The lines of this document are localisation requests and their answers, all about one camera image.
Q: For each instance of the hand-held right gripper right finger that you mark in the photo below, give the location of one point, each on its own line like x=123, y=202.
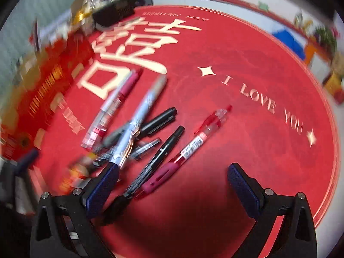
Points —
x=243, y=190

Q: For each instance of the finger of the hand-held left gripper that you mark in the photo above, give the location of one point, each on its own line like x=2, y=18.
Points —
x=28, y=160

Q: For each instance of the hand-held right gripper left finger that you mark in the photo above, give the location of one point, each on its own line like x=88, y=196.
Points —
x=103, y=188

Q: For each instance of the small printed box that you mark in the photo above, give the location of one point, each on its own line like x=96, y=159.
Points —
x=78, y=170

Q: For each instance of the silver white pen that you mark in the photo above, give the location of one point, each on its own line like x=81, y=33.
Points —
x=113, y=137

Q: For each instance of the dark clear pen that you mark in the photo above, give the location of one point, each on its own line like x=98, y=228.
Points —
x=146, y=147

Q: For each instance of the red pen with pink grip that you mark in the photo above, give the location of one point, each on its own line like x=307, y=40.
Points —
x=193, y=142

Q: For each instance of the red cardboard box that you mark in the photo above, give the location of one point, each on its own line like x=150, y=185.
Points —
x=40, y=91

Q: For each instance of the long black pen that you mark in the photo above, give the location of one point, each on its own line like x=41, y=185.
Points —
x=166, y=147

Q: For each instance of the red clear pen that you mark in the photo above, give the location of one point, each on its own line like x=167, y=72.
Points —
x=113, y=107

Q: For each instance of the short black marker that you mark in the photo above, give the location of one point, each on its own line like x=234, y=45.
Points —
x=158, y=122

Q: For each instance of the blue-grey pen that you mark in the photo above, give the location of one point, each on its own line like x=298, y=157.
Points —
x=146, y=102

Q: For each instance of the yellow box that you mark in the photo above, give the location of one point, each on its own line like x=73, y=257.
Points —
x=334, y=84

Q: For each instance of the glass jar with gold lid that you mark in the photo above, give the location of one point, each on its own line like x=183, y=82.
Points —
x=80, y=14

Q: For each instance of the blue plastic object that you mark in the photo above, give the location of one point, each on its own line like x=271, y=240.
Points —
x=290, y=43

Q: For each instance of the black box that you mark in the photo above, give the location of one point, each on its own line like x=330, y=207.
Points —
x=114, y=12

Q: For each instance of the small potted plant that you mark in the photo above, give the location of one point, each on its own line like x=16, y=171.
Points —
x=325, y=40

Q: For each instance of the small green card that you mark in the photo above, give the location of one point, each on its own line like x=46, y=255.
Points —
x=263, y=6

